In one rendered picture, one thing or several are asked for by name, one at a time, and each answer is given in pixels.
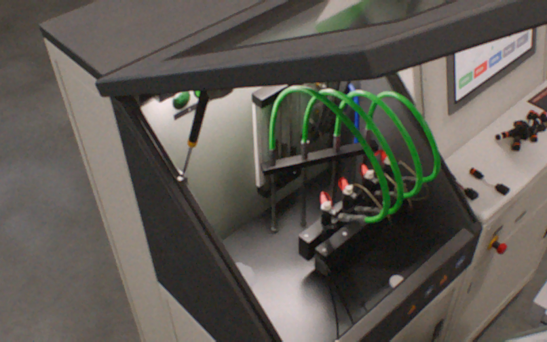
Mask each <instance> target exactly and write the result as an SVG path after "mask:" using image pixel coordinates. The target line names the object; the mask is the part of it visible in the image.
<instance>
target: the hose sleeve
mask: <svg viewBox="0 0 547 342"><path fill-rule="evenodd" d="M366 217H368V216H362V215H353V214H344V215H343V220H344V221H346V222H353V223H363V224H367V223H366V222H365V218H366Z"/></svg>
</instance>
